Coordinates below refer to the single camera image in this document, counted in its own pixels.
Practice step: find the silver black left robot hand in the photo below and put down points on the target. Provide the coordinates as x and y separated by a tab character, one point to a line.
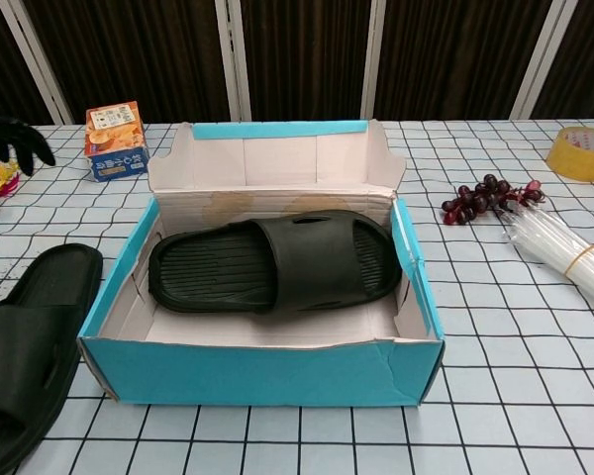
5	131

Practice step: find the black rubber slipper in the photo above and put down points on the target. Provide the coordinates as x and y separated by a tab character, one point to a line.
25	346
297	257

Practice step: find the orange blue carton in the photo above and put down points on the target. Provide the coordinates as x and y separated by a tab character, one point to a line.
114	143

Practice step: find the light blue cardboard shoe box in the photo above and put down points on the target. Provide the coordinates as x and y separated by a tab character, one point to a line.
257	376

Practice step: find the black corrugated screen panel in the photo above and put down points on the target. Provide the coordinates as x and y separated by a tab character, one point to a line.
589	54
0	74
455	54
307	54
128	54

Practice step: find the dark red grape bunch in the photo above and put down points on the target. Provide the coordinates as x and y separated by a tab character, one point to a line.
470	203

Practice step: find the white black checked tablecloth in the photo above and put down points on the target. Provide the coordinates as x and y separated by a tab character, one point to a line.
475	371

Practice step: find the yellow clear tape roll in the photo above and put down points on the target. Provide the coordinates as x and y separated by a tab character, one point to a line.
569	165

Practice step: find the bundle of clear plastic straws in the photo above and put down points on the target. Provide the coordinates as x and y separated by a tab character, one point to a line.
564	247

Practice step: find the white metal screen post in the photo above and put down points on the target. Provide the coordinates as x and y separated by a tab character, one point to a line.
376	59
234	59
34	59
541	59

